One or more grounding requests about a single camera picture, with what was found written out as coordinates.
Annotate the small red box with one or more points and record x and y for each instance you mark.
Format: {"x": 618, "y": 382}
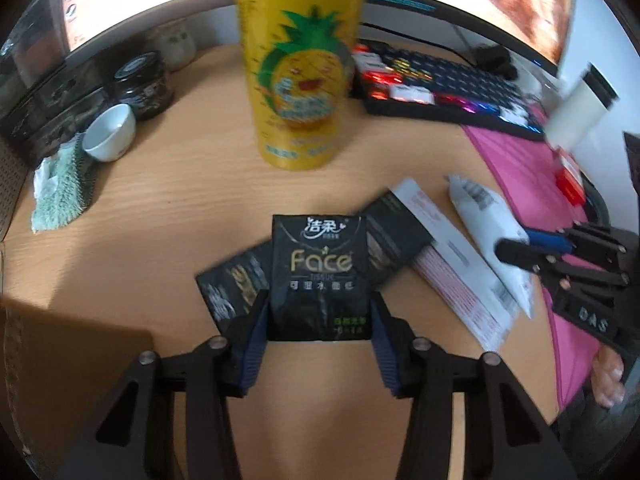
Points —
{"x": 570, "y": 180}

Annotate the small white bowl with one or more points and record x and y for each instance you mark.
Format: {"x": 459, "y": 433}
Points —
{"x": 110, "y": 132}

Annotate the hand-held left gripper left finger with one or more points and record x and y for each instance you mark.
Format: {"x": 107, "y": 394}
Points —
{"x": 252, "y": 345}

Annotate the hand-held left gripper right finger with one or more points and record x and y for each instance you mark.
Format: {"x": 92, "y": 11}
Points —
{"x": 385, "y": 350}

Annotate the wooden desktop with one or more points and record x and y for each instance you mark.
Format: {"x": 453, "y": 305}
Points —
{"x": 175, "y": 200}

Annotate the white sachet with barcode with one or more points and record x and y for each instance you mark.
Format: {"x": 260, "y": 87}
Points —
{"x": 480, "y": 220}

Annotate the white sachet with pink print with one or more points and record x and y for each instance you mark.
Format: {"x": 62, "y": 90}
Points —
{"x": 460, "y": 285}

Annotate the grey ceramic cup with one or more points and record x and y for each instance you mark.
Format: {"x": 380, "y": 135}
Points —
{"x": 175, "y": 45}

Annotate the person's right hand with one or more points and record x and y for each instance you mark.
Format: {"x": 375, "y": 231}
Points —
{"x": 607, "y": 375}

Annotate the black jar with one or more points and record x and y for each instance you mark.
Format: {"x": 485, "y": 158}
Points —
{"x": 142, "y": 85}

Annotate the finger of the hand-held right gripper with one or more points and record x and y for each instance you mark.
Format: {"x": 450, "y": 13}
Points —
{"x": 545, "y": 240}
{"x": 520, "y": 255}

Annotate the black adapter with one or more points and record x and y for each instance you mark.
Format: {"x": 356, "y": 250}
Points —
{"x": 495, "y": 60}

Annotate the backlit black keyboard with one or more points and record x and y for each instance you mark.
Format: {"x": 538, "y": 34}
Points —
{"x": 465, "y": 85}

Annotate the black drawer organiser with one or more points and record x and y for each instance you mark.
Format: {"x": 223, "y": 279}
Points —
{"x": 50, "y": 110}

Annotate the pink desk mat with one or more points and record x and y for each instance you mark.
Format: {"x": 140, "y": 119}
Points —
{"x": 525, "y": 180}

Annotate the yellow pineapple drink can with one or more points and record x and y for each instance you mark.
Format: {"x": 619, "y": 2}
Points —
{"x": 300, "y": 70}

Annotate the black pocket tissue pack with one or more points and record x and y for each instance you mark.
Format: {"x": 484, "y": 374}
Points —
{"x": 397, "y": 235}
{"x": 320, "y": 280}
{"x": 230, "y": 285}

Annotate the brown cardboard box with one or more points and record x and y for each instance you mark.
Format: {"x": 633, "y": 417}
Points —
{"x": 65, "y": 385}

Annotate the white tumbler with black lid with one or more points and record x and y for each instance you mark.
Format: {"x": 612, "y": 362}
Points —
{"x": 575, "y": 110}

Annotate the green cloth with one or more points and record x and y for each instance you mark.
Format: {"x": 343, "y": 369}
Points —
{"x": 62, "y": 185}

